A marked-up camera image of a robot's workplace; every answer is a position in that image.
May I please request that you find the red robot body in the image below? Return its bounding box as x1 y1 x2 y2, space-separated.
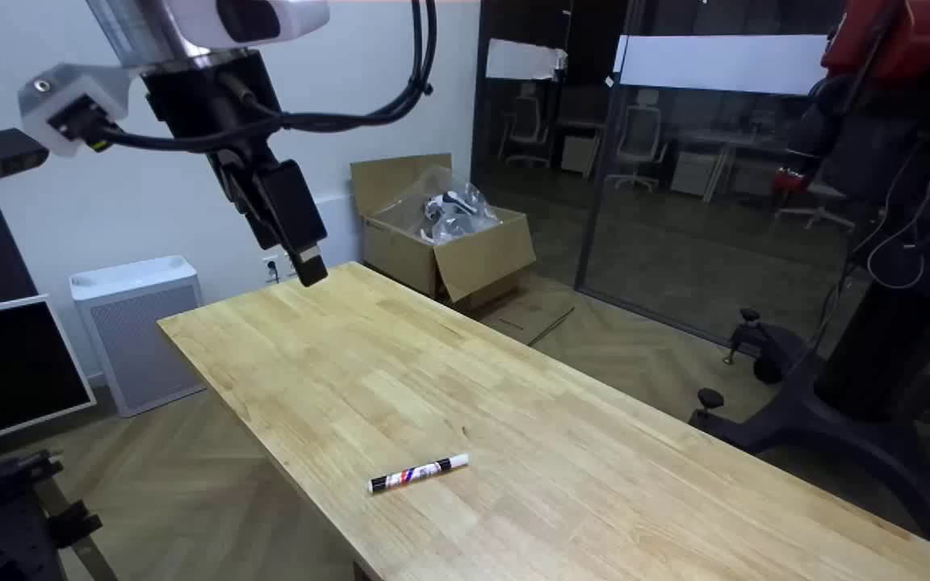
820 0 930 96

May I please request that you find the black robot pedestal stand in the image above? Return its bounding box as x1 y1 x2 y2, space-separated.
688 91 930 566

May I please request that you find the white marker with black cap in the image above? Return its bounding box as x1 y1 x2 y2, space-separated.
366 448 475 499

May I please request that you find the white office chair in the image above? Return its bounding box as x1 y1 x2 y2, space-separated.
500 85 556 170
606 102 670 197

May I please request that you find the red office chair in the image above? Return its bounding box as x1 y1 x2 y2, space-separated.
772 164 859 237

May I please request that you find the black glass partition frame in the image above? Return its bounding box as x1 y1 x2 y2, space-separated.
573 0 653 290

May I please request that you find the white wall board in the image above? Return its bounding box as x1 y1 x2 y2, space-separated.
610 31 832 102

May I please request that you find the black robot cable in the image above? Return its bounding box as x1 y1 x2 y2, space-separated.
80 0 443 154

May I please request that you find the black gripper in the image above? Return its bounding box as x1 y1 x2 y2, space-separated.
142 46 331 290

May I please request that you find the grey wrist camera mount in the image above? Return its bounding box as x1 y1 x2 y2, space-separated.
16 61 132 161

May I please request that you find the clear plastic bag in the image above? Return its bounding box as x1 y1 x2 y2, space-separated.
402 183 504 247

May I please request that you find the open cardboard box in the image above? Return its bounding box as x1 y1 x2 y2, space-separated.
347 152 542 311

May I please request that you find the black monitor screen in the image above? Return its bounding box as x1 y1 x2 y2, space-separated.
0 295 96 457

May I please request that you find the flat cardboard sheet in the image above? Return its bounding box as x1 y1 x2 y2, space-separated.
476 273 577 350

